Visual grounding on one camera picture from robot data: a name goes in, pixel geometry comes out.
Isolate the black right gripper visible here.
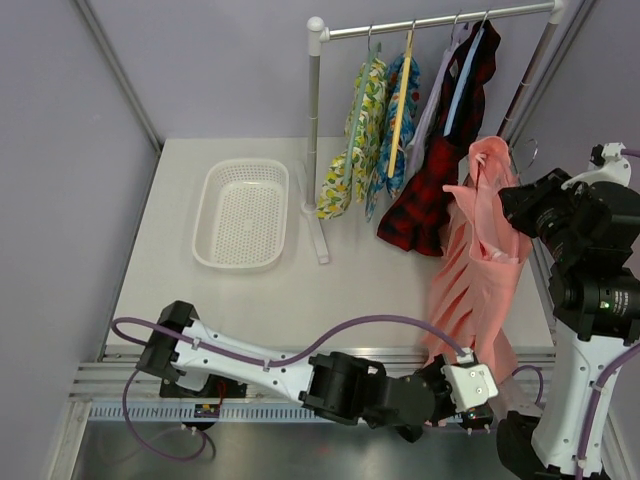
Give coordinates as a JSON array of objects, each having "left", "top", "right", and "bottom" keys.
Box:
[{"left": 502, "top": 166, "right": 590, "bottom": 261}]

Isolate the pink skirt hanger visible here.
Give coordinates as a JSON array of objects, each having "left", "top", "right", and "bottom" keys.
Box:
[{"left": 468, "top": 136, "right": 539, "bottom": 182}]

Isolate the pink pleated skirt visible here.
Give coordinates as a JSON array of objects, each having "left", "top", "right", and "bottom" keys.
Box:
[{"left": 426, "top": 136, "right": 532, "bottom": 383}]

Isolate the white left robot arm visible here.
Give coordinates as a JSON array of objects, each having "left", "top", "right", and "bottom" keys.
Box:
[{"left": 136, "top": 301, "right": 464, "bottom": 443}]

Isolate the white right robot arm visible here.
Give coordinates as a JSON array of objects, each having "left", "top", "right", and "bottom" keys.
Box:
[{"left": 497, "top": 169, "right": 639, "bottom": 479}]

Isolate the light blue hanger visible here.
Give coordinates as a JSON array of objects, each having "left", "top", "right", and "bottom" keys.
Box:
[{"left": 443, "top": 25, "right": 484, "bottom": 136}]

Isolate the yellow wooden hanger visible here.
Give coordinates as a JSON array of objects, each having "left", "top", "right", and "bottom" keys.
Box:
[{"left": 387, "top": 24, "right": 415, "bottom": 179}]

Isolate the lavender hanger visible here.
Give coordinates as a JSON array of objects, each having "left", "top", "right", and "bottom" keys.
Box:
[{"left": 413, "top": 23, "right": 466, "bottom": 148}]

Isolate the mint green hanger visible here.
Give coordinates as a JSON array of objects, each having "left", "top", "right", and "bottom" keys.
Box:
[{"left": 342, "top": 24, "right": 382, "bottom": 194}]

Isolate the right small circuit board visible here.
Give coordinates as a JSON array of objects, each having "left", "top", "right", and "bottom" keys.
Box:
[{"left": 460, "top": 405, "right": 494, "bottom": 432}]

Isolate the small circuit board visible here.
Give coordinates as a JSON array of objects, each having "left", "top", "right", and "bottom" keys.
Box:
[
  {"left": 460, "top": 405, "right": 494, "bottom": 432},
  {"left": 194, "top": 403, "right": 221, "bottom": 418}
]

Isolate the red black plaid garment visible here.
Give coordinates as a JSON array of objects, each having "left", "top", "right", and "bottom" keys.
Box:
[{"left": 377, "top": 20, "right": 501, "bottom": 257}]

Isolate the blue floral garment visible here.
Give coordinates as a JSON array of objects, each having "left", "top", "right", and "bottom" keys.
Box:
[{"left": 365, "top": 54, "right": 421, "bottom": 222}]

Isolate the yellow lemon print garment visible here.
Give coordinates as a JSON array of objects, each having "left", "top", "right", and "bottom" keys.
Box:
[{"left": 316, "top": 58, "right": 387, "bottom": 220}]

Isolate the left small circuit board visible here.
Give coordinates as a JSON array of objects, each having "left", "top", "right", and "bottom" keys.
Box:
[{"left": 194, "top": 403, "right": 221, "bottom": 418}]

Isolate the white perforated plastic basket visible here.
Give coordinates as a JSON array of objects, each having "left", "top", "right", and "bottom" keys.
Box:
[{"left": 192, "top": 158, "right": 290, "bottom": 274}]

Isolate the white silver clothes rack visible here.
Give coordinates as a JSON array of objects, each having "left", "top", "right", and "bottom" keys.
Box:
[{"left": 294, "top": 0, "right": 569, "bottom": 265}]

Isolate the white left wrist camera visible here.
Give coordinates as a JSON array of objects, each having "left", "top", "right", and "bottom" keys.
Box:
[{"left": 441, "top": 347, "right": 499, "bottom": 413}]

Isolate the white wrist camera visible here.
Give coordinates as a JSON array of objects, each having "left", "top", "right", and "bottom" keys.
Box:
[
  {"left": 441, "top": 347, "right": 499, "bottom": 413},
  {"left": 563, "top": 142, "right": 639, "bottom": 189}
]

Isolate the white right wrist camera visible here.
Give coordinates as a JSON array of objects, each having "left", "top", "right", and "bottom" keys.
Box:
[{"left": 563, "top": 142, "right": 639, "bottom": 189}]

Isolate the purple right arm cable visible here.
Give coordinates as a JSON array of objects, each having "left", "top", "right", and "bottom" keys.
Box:
[{"left": 509, "top": 144, "right": 640, "bottom": 480}]

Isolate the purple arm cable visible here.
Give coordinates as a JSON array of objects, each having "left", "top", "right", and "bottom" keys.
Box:
[
  {"left": 110, "top": 314, "right": 474, "bottom": 464},
  {"left": 509, "top": 144, "right": 640, "bottom": 480}
]

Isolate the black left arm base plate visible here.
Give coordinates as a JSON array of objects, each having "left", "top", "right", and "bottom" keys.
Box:
[{"left": 159, "top": 375, "right": 247, "bottom": 399}]

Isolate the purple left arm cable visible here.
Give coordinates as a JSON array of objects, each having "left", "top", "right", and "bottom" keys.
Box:
[{"left": 110, "top": 314, "right": 474, "bottom": 464}]

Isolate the aluminium mounting rail frame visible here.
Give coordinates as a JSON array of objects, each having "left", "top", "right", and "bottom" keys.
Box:
[{"left": 67, "top": 344, "right": 556, "bottom": 401}]

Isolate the white slotted cable duct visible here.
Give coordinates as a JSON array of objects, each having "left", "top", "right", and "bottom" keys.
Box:
[{"left": 89, "top": 403, "right": 464, "bottom": 425}]

